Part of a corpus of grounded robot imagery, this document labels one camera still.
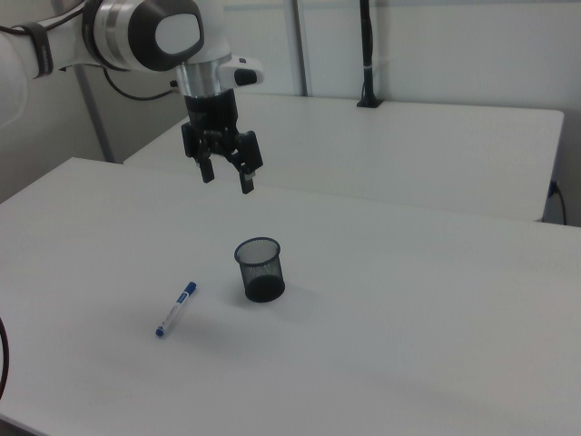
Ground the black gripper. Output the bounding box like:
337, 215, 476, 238
181, 88, 265, 195

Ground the blue white marker pen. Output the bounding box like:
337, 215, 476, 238
154, 281, 198, 339

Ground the black mesh pen cup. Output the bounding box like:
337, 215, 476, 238
233, 235, 287, 304

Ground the white background table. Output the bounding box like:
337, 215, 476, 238
123, 92, 566, 223

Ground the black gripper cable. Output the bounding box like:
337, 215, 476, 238
103, 67, 179, 102

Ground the black camera pole with clamp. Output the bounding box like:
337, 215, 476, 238
356, 0, 383, 109

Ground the black cable strap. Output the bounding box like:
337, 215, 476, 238
29, 23, 56, 77

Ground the thick black cable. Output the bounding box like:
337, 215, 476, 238
0, 316, 11, 403

